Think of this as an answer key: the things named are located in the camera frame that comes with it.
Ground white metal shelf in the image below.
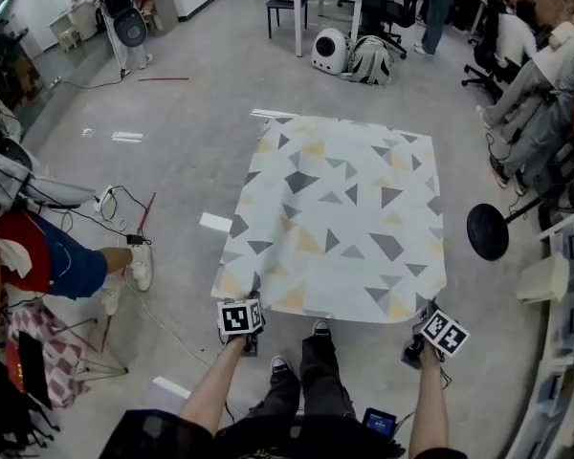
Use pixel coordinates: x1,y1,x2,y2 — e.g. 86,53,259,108
506,210,574,459

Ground person's left forearm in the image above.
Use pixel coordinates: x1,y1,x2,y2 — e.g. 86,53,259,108
178,335,251,437

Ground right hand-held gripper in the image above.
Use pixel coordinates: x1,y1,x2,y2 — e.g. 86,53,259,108
401,298,471,370

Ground white triangle-print tablecloth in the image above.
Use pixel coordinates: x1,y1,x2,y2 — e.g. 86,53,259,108
210,112,449,325

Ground dark side chair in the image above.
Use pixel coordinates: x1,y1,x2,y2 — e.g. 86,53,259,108
266,0,312,41

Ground grey garment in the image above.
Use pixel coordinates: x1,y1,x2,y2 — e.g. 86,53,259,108
0,140,98,209

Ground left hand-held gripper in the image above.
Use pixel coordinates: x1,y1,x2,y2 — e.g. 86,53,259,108
216,297,267,358

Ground black device blue screen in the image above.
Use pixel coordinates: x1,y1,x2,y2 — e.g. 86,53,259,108
362,406,398,438

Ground black red flat device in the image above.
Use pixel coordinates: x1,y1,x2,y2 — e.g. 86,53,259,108
4,330,54,410

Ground black pedestal fan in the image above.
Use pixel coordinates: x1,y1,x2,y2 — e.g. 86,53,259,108
466,160,574,263

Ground grey backpack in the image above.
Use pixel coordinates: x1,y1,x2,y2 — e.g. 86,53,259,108
346,34,394,87

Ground pink checkered cloth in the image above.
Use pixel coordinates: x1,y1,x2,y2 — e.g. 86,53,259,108
7,303,91,409

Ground white small table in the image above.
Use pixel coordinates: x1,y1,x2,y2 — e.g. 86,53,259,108
47,0,99,55

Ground cream plastic case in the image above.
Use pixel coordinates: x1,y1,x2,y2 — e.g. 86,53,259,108
516,255,571,304

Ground person's black printed shirt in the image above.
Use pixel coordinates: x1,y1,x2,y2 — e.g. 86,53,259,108
98,408,408,459

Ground black capsule backpack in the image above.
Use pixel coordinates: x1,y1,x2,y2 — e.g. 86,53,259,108
98,0,149,45

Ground black office chair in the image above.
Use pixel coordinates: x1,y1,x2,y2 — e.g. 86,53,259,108
461,0,520,105
361,0,434,60

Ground person's right forearm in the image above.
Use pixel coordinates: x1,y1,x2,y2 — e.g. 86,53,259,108
407,346,450,459

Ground person's black trousers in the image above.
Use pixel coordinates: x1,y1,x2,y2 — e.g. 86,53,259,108
247,335,360,423

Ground red stick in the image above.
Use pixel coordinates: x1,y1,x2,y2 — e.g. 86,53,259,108
99,191,158,353

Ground white capsule backpack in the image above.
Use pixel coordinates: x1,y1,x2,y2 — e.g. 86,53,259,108
310,27,351,77

